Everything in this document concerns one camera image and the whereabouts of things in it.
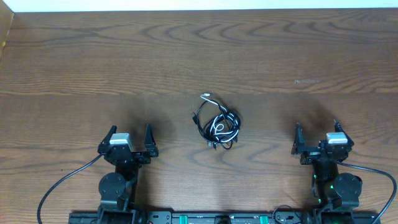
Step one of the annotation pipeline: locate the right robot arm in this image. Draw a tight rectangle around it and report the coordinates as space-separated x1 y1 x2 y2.
291 121 363 223

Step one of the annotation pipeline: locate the camera cable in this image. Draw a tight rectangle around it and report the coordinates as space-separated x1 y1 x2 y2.
334 159 398 224
37 153 104 224

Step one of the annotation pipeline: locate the black cable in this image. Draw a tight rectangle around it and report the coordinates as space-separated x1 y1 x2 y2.
191 99 242 151

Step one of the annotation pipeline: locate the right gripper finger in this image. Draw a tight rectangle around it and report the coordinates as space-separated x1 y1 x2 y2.
334 119 352 144
291 123 305 155

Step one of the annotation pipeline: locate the right camera cable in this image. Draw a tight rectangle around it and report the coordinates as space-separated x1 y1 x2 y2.
334 159 398 224

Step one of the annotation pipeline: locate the white cable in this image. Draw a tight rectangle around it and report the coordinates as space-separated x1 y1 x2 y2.
200 93 239 144

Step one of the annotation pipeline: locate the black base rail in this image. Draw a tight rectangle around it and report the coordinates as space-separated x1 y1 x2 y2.
68 210 382 224

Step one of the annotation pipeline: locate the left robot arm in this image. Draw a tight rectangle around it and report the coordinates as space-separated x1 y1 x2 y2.
98 124 159 224

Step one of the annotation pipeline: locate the cardboard panel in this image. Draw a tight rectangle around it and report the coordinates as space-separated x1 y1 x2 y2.
0 0 14 55

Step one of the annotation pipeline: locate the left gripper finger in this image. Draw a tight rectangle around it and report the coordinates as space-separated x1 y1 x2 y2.
144 123 157 152
98 125 117 154

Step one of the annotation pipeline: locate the left camera cable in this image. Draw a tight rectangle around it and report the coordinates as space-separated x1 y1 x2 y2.
37 153 104 224

